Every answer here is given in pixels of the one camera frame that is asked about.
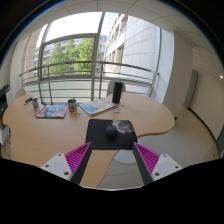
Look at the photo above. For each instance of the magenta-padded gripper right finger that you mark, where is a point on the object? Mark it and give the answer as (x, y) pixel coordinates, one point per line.
(148, 160)

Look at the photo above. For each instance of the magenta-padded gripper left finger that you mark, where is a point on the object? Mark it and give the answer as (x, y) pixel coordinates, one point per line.
(77, 159)

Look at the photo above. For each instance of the black computer mouse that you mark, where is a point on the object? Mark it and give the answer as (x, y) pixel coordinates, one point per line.
(111, 132)

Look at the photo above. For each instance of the black mouse pad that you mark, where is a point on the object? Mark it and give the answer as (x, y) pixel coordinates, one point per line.
(96, 135)

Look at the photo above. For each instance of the red white plant pot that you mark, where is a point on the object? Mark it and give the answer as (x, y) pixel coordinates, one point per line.
(72, 106)

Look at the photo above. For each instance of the red magazine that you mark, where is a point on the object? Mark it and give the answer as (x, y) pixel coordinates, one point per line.
(51, 111)

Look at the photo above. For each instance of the light blue booklet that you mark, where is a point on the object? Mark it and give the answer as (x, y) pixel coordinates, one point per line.
(97, 106)

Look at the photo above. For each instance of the black cylindrical speaker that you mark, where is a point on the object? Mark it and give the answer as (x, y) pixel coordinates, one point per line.
(117, 92)

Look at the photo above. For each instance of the blue stapler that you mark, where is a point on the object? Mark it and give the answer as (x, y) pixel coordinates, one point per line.
(28, 100)

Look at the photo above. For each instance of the metal balcony railing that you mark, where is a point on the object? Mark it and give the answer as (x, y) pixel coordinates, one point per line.
(93, 78)

